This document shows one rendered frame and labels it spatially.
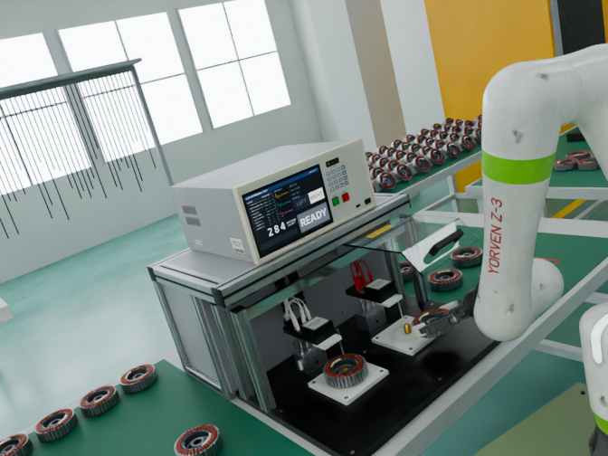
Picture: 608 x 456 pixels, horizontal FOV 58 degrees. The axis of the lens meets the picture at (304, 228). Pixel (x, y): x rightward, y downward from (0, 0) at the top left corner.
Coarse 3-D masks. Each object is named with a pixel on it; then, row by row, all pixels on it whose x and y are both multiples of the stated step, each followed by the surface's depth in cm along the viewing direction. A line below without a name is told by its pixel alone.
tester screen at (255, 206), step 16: (304, 176) 144; (272, 192) 138; (288, 192) 141; (304, 192) 144; (256, 208) 135; (272, 208) 138; (288, 208) 141; (304, 208) 145; (256, 224) 136; (272, 224) 139; (288, 224) 142; (320, 224) 148; (288, 240) 142
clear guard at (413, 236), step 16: (384, 224) 159; (400, 224) 155; (416, 224) 152; (432, 224) 148; (448, 224) 145; (464, 224) 147; (352, 240) 153; (368, 240) 150; (384, 240) 146; (400, 240) 143; (416, 240) 140; (432, 240) 140; (464, 240) 143; (416, 256) 136; (432, 256) 137; (448, 256) 138
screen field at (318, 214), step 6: (324, 204) 149; (312, 210) 146; (318, 210) 148; (324, 210) 149; (300, 216) 144; (306, 216) 145; (312, 216) 146; (318, 216) 148; (324, 216) 149; (300, 222) 144; (306, 222) 145; (312, 222) 147; (318, 222) 148; (300, 228) 144; (306, 228) 145
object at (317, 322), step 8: (312, 320) 145; (320, 320) 143; (328, 320) 142; (288, 328) 149; (304, 328) 142; (312, 328) 140; (320, 328) 140; (328, 328) 142; (296, 336) 146; (304, 336) 143; (312, 336) 140; (320, 336) 140; (328, 336) 142; (336, 336) 142; (312, 344) 142; (320, 344) 140; (328, 344) 139
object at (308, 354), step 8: (296, 352) 151; (304, 352) 149; (312, 352) 149; (320, 352) 151; (296, 360) 151; (304, 360) 147; (312, 360) 149; (320, 360) 151; (304, 368) 149; (312, 368) 149
